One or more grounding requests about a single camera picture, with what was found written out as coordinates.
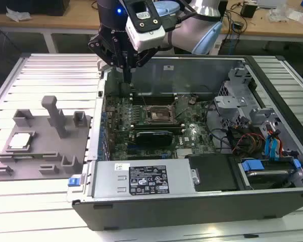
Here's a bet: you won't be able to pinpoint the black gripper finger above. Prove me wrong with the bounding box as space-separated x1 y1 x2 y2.
127 47 158 84
87 36 128 84

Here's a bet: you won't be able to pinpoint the silver CPU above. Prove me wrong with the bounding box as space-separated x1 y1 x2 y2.
9 133 32 151

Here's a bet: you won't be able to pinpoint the CPU socket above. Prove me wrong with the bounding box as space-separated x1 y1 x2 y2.
145 104 176 126

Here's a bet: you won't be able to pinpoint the black RAM slot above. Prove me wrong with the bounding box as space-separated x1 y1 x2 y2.
130 97 178 102
129 91 178 96
130 100 178 106
133 127 186 135
130 122 185 129
129 94 178 99

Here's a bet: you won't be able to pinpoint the wooden desk white legs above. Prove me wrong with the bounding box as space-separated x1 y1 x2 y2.
0 0 303 54

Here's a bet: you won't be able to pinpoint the green motherboard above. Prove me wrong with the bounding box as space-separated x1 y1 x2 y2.
102 94 218 161

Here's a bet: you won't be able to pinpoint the black monitor box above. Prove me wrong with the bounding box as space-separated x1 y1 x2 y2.
0 0 71 16

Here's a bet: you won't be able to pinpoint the black graphics card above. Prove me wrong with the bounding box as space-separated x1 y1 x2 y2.
129 130 174 147

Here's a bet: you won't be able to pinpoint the silver metal disk bay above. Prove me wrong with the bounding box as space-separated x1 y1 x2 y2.
213 67 262 131

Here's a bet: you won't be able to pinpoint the crumpled white paper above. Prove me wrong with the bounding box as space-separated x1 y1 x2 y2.
6 6 31 22

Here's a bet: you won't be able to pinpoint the silver chipset heat sink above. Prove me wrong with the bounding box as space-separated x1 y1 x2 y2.
176 148 193 159

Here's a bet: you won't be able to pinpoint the grey plastic parts rack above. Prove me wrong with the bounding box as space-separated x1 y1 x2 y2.
0 95 94 182

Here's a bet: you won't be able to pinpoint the small black box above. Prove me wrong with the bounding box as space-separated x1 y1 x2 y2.
240 4 258 18

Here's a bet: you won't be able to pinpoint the silver power supply black label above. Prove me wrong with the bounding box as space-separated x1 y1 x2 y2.
92 159 196 200

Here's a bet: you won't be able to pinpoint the green RAM stick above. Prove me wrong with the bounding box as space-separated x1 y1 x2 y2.
11 155 45 161

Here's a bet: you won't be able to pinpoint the black plastic shroud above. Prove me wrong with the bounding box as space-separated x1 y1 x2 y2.
186 153 243 193

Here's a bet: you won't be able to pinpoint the grey flat device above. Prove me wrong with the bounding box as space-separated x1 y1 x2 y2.
257 0 286 9

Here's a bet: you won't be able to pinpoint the clear plastic bag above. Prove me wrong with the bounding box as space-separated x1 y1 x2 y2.
265 4 302 23

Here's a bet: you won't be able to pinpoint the hard disk in blue carrier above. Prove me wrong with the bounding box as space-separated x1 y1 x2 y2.
238 157 303 190

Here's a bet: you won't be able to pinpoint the black open PC case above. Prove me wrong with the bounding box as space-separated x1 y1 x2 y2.
66 53 303 232

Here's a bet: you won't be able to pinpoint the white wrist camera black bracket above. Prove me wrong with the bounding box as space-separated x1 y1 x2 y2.
125 0 167 53

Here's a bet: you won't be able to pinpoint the thin dark wire loop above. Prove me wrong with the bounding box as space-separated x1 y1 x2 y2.
191 84 216 102

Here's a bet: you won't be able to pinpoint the blue hanging cable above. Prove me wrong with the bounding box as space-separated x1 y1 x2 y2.
228 32 237 55

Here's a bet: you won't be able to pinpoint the black wire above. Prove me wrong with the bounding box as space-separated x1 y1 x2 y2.
207 127 233 154

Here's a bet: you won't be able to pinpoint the red power wire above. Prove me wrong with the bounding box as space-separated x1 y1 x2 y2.
233 132 266 153

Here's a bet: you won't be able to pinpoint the yellow power wire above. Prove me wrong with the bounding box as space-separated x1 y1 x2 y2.
249 137 265 153

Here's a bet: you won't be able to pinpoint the blue flat data wire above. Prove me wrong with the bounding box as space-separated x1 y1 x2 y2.
264 137 273 159
271 128 283 161

